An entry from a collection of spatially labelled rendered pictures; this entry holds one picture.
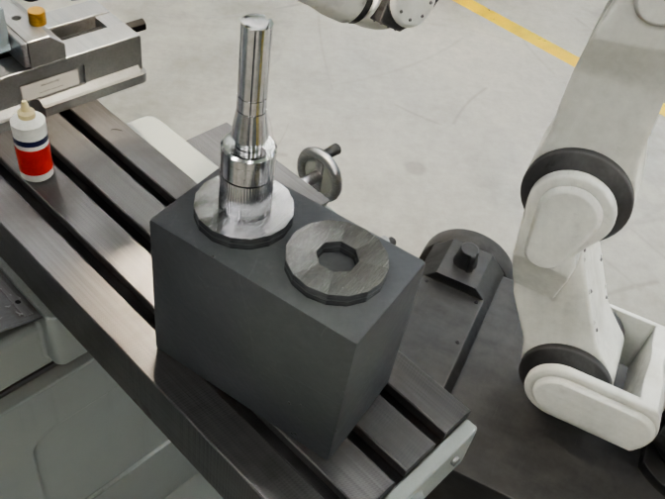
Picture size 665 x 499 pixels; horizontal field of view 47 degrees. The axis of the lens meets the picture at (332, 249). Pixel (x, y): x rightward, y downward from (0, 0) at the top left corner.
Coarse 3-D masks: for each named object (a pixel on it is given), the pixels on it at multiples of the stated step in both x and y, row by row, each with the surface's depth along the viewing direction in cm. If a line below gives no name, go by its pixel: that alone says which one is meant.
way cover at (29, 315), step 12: (0, 276) 94; (12, 288) 93; (0, 300) 91; (12, 300) 91; (24, 300) 92; (0, 312) 89; (12, 312) 90; (24, 312) 90; (36, 312) 91; (0, 324) 87; (12, 324) 88
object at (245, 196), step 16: (224, 176) 64; (240, 176) 63; (256, 176) 63; (272, 176) 65; (224, 192) 65; (240, 192) 64; (256, 192) 64; (272, 192) 67; (224, 208) 66; (240, 208) 65; (256, 208) 66
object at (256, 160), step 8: (224, 144) 63; (232, 144) 63; (264, 144) 64; (272, 144) 64; (224, 152) 62; (232, 152) 62; (240, 152) 62; (248, 152) 63; (256, 152) 63; (264, 152) 63; (272, 152) 63; (224, 160) 63; (232, 160) 62; (240, 160) 62; (248, 160) 62; (256, 160) 62; (264, 160) 62; (272, 160) 63; (240, 168) 62; (248, 168) 62; (256, 168) 62
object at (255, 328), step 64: (192, 192) 70; (192, 256) 67; (256, 256) 66; (320, 256) 67; (384, 256) 66; (192, 320) 73; (256, 320) 66; (320, 320) 62; (384, 320) 64; (256, 384) 73; (320, 384) 67; (384, 384) 79; (320, 448) 73
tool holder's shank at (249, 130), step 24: (240, 24) 55; (264, 24) 55; (240, 48) 56; (264, 48) 56; (240, 72) 58; (264, 72) 58; (240, 96) 59; (264, 96) 59; (240, 120) 60; (264, 120) 61; (240, 144) 62
